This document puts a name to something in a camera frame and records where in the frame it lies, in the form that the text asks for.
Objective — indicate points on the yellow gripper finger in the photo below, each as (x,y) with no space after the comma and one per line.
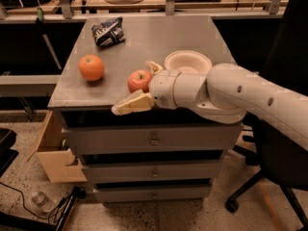
(153,67)
(137,101)

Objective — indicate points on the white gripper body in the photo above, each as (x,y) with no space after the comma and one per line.
(162,89)

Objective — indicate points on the red apple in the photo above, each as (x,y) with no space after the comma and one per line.
(139,80)

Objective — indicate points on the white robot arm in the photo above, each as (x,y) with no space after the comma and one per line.
(225,95)

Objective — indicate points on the blue chip bag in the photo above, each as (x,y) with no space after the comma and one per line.
(109,32)

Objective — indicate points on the white paper bowl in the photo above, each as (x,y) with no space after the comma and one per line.
(188,61)

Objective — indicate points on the orange fruit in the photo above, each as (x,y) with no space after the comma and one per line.
(91,68)

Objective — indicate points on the grey drawer cabinet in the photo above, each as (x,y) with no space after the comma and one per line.
(155,155)

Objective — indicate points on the cardboard box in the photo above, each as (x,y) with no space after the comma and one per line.
(59,164)

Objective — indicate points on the clear plastic water bottle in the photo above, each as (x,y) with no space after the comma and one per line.
(41,200)

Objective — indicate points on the black office chair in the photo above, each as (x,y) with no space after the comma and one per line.
(281,160)

